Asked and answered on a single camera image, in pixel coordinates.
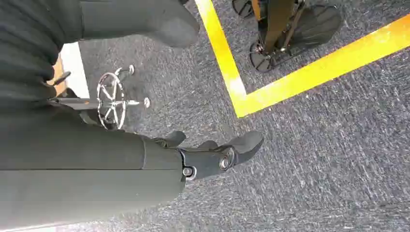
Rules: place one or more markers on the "yellow floor tape strip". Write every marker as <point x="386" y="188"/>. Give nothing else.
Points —
<point x="221" y="51"/>
<point x="326" y="67"/>

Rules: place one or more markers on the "stool with chrome base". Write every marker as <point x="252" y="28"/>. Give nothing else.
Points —
<point x="112" y="103"/>

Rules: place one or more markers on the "robot leg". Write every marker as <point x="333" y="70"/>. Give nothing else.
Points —
<point x="277" y="22"/>

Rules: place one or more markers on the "white desk panel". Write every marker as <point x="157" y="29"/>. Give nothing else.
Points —
<point x="75" y="70"/>

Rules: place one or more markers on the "black robot foot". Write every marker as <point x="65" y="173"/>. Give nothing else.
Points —
<point x="317" y="25"/>

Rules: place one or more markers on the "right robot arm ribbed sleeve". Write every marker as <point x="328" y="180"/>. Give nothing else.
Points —
<point x="25" y="38"/>

